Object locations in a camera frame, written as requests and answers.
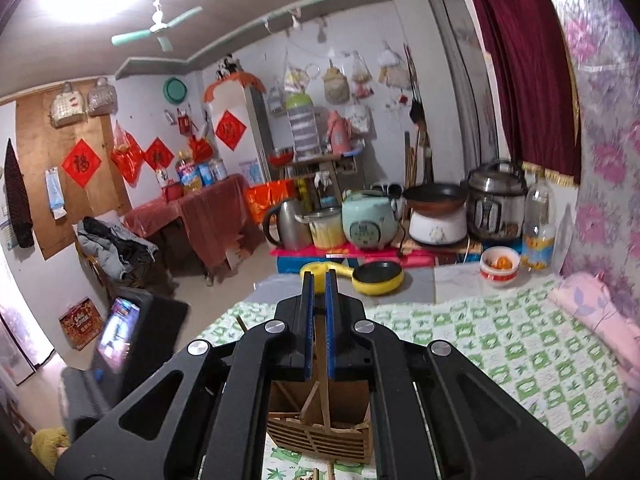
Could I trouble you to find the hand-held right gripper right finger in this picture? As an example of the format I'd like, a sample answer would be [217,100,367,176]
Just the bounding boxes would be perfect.
[325,270,586,480]

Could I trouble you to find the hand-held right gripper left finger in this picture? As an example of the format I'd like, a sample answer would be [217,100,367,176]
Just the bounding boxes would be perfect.
[54,270,317,480]

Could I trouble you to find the slim single wooden chopstick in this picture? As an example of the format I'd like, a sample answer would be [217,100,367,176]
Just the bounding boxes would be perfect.
[313,305,333,435]

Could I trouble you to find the wooden chopstick holder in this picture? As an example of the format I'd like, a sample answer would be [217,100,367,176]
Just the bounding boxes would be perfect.
[266,379,373,466]

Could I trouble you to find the yellow electric skillet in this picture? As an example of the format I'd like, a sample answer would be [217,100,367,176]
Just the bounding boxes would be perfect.
[299,260,405,295]

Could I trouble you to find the stainless steel kettle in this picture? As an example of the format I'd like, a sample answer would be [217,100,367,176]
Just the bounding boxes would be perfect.
[262,198,313,251]

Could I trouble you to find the mint green rice cooker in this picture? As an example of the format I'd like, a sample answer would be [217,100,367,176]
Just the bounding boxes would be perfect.
[341,190,403,251]

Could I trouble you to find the red gold gift box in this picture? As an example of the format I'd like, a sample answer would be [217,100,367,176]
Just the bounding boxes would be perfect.
[245,180,301,226]

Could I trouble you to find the red cloth covered side table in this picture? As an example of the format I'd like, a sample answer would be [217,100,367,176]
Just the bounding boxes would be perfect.
[122,174,251,281]

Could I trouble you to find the black television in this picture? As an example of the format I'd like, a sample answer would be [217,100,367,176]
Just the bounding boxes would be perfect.
[62,287,190,428]

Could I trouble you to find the brown frying pan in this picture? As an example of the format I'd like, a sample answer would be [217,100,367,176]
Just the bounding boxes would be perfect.
[401,182,469,216]

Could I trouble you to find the green patterned tablecloth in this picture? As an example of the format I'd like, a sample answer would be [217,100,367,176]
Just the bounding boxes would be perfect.
[197,280,640,480]

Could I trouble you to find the red white bowl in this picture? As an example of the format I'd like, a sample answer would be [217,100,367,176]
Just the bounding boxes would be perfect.
[479,246,522,286]

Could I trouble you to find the pink thermos jug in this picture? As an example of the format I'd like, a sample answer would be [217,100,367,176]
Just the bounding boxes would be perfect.
[326,111,353,157]

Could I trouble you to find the cooking oil bottle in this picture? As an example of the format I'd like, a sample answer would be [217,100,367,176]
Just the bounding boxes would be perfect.
[175,152,201,196]

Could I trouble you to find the green stacked food container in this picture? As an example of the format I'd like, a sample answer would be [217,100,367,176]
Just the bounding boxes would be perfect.
[285,92,320,161]

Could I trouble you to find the silver pressure cooker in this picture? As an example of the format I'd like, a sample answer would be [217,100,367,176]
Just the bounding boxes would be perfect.
[466,159,529,241]

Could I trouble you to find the pile of dark clothes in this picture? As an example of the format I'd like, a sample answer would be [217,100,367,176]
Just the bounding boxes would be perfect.
[76,216,160,281]

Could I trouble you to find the white printed tote bag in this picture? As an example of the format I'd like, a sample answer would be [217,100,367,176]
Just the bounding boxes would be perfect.
[344,105,373,136]

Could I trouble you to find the red diamond paper on refrigerator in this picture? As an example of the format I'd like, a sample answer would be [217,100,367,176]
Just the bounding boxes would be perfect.
[214,109,248,152]

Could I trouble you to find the red printed box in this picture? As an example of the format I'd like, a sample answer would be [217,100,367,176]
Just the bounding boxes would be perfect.
[58,297,108,351]

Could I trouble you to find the wooden chair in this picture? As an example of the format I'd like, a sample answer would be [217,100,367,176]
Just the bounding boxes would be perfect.
[75,240,171,306]

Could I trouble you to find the clear plastic bottle yellow label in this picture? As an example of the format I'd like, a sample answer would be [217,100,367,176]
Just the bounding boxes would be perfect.
[521,172,557,272]

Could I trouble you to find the white refrigerator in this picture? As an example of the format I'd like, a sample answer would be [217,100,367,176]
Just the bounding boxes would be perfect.
[210,82,278,196]

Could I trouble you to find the small red diamond paper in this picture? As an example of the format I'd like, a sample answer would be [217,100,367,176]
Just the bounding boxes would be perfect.
[144,136,175,173]

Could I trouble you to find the black hanging ladle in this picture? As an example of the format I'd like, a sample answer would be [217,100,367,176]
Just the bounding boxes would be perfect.
[407,45,426,126]

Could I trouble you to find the cream hanging fabric pouch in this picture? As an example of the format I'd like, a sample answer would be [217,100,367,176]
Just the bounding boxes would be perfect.
[321,60,351,106]

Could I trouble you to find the hanging plastic bag red contents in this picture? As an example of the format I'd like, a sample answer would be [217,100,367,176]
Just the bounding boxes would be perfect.
[350,51,376,100]

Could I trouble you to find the hanging plastic bag yellow contents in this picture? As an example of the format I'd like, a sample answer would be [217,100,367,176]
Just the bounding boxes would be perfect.
[282,50,321,101]

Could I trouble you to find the orange cloth cover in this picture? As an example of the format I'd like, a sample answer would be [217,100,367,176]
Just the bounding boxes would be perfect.
[202,71,267,102]

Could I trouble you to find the pink floral cloth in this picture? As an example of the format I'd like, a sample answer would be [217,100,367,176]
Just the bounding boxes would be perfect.
[547,271,640,386]

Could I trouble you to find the cream hanging bag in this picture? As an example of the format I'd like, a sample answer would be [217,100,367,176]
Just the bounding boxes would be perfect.
[377,47,413,91]

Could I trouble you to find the teal round plate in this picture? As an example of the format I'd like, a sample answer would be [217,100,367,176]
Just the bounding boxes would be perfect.
[163,76,188,103]

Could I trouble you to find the black white plush toy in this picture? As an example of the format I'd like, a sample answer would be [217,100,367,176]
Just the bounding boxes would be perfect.
[215,54,242,80]

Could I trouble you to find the large red diamond paper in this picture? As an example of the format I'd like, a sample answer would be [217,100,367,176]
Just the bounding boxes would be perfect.
[60,140,102,188]

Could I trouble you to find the yellow fuzzy cloth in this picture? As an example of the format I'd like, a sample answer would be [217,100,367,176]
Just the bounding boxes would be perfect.
[30,427,71,476]

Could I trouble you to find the white blue hanging packet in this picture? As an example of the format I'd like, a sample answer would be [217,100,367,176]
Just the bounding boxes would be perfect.
[44,167,68,220]

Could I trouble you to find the grey woven handbag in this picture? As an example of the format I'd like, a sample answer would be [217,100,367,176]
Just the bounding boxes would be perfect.
[86,76,118,117]

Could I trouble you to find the white woven handbag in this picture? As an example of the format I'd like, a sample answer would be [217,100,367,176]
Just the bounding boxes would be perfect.
[48,81,87,126]

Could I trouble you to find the maroon curtain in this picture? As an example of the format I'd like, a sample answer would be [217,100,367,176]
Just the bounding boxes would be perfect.
[457,0,583,186]

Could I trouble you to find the teal ceiling fan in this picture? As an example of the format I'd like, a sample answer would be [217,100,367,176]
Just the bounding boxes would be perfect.
[111,0,203,53]

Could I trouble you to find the plywood wall board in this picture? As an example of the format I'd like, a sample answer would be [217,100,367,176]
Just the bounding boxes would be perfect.
[14,95,133,261]

